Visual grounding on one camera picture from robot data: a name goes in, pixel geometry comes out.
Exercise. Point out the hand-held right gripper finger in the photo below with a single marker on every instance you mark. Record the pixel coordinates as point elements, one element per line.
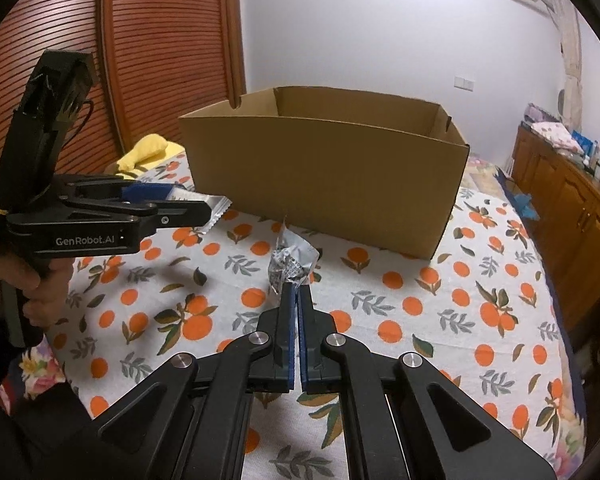
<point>292,340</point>
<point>304,360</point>

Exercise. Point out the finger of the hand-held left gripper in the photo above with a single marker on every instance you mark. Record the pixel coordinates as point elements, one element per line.
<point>180,216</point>
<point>145,191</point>

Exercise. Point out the white snack packet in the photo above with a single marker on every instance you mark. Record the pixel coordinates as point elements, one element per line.
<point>217,210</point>

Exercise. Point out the silver crinkled snack packet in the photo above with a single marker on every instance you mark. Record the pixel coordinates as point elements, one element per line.
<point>290,260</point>

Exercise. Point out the cardboard box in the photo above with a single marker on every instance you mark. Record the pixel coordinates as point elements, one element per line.
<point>330,175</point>

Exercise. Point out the person's left hand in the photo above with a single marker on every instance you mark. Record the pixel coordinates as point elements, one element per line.
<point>55,290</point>

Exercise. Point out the yellow cloth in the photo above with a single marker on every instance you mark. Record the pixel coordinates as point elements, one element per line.
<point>142,155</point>

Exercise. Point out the wooden slatted headboard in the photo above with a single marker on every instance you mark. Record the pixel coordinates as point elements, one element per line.
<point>170,60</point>

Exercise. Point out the orange fruit print blanket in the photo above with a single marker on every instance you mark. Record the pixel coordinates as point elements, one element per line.
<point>430,310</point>

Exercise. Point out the floral bedsheet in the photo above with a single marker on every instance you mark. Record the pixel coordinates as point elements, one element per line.
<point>30,370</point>

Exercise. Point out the person's dark clothing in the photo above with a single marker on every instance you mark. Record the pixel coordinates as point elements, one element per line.
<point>30,440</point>

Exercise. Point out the blue crumpled object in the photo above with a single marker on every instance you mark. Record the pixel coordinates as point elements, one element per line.
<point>526,206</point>

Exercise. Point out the wooden cabinet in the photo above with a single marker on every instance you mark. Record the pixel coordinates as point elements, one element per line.
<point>580,220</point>

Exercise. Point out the pink folded cloth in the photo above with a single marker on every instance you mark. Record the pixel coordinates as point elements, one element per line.
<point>557,135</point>

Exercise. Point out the beige patterned curtain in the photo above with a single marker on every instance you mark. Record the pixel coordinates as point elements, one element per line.
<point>567,60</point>

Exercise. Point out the white wall switch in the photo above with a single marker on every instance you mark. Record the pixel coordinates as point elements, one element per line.
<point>464,84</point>

